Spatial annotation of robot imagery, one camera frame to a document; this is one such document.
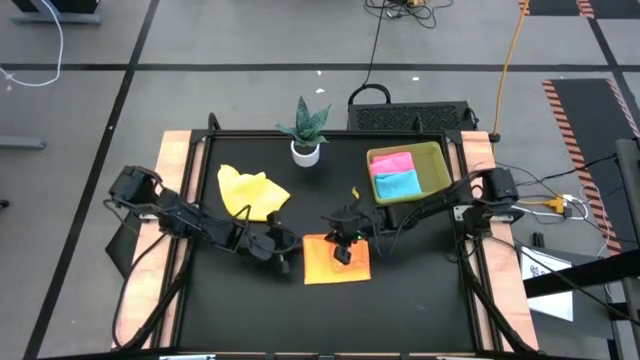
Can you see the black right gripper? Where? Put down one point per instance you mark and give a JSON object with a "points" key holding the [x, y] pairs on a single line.
{"points": [[352, 225]]}

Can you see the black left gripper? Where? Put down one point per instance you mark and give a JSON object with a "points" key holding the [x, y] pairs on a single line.
{"points": [[265, 245]]}

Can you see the orange microfiber towel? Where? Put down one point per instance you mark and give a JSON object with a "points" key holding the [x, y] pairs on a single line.
{"points": [[325, 270]]}

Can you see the yellow microfiber towel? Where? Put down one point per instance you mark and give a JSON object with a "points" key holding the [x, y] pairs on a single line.
{"points": [[250, 192]]}

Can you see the blue microfiber towel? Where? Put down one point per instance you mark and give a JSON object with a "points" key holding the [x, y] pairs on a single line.
{"points": [[399, 185]]}

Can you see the pink microfiber towel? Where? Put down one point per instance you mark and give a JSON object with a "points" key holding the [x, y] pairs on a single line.
{"points": [[392, 164]]}

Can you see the green translucent plastic tray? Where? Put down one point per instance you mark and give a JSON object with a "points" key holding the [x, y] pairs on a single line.
{"points": [[435, 170]]}

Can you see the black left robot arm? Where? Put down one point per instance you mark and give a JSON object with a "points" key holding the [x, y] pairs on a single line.
{"points": [[170, 215]]}

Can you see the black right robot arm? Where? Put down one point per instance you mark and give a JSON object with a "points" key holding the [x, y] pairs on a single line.
{"points": [[430, 205]]}

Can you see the yellow tape tag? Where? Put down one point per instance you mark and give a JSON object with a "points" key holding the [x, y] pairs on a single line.
{"points": [[355, 192]]}

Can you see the snake plant in white pot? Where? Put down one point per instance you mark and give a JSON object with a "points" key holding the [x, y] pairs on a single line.
{"points": [[306, 157]]}

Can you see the black perforated computer case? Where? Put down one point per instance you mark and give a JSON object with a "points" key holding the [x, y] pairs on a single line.
{"points": [[410, 117]]}

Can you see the wooden table side board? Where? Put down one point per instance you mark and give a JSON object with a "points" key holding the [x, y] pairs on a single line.
{"points": [[477, 150], [170, 150]]}

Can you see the small black floor object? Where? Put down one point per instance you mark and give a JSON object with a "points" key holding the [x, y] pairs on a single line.
{"points": [[538, 240]]}

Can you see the white paper sheet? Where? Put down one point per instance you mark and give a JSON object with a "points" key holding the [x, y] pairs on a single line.
{"points": [[550, 305]]}

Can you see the yellow power plug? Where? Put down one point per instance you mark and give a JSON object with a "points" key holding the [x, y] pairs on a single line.
{"points": [[556, 203]]}

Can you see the black metal bar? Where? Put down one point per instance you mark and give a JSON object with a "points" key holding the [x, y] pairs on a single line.
{"points": [[590, 272]]}

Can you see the black mat striped edge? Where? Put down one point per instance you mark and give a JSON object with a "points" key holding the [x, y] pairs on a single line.
{"points": [[552, 6], [595, 125]]}

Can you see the grey desk foot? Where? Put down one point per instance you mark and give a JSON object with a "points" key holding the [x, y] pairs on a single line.
{"points": [[20, 143]]}

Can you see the grey desk base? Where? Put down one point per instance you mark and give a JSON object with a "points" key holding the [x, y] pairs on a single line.
{"points": [[55, 19]]}

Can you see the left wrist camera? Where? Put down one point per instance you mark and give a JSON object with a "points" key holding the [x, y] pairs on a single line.
{"points": [[273, 218]]}

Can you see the black aluminium table frame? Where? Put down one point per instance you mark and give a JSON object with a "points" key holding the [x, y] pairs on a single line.
{"points": [[250, 134]]}

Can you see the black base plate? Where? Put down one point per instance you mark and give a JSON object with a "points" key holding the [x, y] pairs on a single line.
{"points": [[122, 250]]}

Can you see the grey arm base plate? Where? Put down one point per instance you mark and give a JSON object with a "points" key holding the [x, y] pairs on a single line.
{"points": [[510, 216]]}

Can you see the black upright post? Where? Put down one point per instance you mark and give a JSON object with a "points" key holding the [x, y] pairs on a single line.
{"points": [[629, 200]]}

